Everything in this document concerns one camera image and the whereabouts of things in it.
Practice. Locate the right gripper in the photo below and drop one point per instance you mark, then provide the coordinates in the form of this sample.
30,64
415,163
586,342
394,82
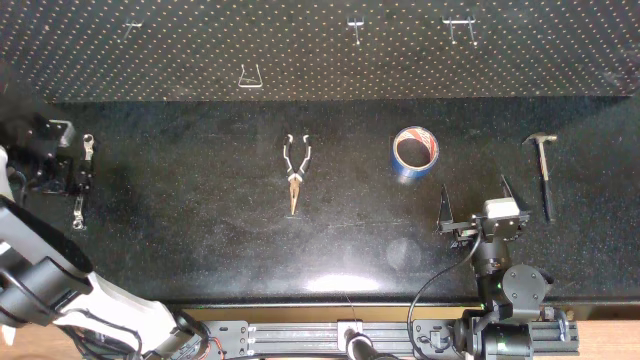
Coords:
505,229

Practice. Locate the black and white pliers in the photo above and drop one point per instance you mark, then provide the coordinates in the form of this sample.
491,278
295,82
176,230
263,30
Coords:
296,187

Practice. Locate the wrench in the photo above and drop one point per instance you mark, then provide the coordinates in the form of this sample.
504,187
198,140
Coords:
88,145

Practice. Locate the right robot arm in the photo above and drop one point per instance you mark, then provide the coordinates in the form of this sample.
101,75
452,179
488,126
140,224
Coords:
522,290

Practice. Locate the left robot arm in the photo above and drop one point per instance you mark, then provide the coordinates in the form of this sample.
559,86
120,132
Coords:
125,310

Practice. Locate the black pegboard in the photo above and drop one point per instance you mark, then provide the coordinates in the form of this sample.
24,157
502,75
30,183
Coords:
450,65

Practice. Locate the hammer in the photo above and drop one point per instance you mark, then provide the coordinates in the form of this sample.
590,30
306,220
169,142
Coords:
544,170

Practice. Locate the roll of blue tape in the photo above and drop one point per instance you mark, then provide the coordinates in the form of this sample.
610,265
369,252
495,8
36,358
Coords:
402,167

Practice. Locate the metal hook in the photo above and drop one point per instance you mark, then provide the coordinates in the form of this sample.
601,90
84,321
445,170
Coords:
452,27
131,27
250,85
355,27

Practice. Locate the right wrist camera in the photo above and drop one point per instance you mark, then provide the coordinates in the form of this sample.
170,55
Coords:
501,207

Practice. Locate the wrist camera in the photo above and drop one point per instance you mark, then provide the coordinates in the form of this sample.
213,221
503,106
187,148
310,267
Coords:
501,207
64,134

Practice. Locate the mounting rail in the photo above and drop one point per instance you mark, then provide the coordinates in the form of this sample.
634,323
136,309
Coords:
300,337

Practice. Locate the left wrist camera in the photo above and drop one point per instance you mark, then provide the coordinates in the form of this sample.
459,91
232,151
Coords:
64,134

